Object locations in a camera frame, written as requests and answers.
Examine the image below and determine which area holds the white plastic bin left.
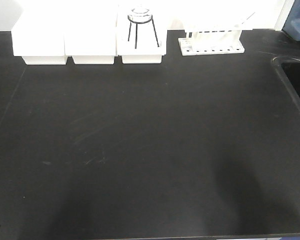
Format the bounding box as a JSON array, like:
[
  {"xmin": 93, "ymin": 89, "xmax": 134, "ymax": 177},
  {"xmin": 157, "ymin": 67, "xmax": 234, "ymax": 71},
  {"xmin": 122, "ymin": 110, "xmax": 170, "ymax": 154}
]
[{"xmin": 11, "ymin": 0, "xmax": 68, "ymax": 65}]

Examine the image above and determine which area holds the white plastic bin middle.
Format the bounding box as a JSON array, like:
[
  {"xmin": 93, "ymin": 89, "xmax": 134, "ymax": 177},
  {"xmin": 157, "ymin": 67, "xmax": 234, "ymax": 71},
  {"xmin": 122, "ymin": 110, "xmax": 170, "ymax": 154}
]
[{"xmin": 64, "ymin": 0, "xmax": 118, "ymax": 65}]

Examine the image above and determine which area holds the white test tube rack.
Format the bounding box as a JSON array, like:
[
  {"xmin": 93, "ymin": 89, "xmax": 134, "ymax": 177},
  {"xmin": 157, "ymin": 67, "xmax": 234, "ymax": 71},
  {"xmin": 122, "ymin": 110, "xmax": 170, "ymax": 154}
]
[{"xmin": 178, "ymin": 17, "xmax": 245, "ymax": 56}]

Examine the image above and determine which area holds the white plastic bin right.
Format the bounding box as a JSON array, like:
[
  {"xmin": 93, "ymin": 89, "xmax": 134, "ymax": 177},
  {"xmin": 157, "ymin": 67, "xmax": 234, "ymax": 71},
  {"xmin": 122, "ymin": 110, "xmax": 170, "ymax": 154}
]
[{"xmin": 116, "ymin": 4, "xmax": 167, "ymax": 64}]

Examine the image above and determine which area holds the white plastic bin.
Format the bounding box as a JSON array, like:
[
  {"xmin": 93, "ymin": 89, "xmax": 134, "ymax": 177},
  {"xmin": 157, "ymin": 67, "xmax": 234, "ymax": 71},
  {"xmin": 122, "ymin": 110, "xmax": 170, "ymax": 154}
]
[
  {"xmin": 116, "ymin": 4, "xmax": 167, "ymax": 64},
  {"xmin": 11, "ymin": 0, "xmax": 68, "ymax": 65},
  {"xmin": 64, "ymin": 0, "xmax": 118, "ymax": 65}
]

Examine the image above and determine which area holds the blue plastic container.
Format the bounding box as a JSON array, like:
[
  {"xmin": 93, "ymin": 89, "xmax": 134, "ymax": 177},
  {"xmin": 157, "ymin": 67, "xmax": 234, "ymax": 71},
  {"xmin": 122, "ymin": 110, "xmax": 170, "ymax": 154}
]
[{"xmin": 283, "ymin": 0, "xmax": 300, "ymax": 42}]

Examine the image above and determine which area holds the black wire tripod stand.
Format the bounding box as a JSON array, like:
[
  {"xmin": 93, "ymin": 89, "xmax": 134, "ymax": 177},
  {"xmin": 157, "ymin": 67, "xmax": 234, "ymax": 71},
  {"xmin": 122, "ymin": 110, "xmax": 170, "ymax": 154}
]
[{"xmin": 127, "ymin": 14, "xmax": 160, "ymax": 49}]

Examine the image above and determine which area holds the black lab sink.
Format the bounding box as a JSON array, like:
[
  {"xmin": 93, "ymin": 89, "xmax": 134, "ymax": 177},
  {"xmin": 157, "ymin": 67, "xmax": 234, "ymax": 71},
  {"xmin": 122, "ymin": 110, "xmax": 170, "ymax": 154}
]
[{"xmin": 271, "ymin": 56, "xmax": 300, "ymax": 105}]

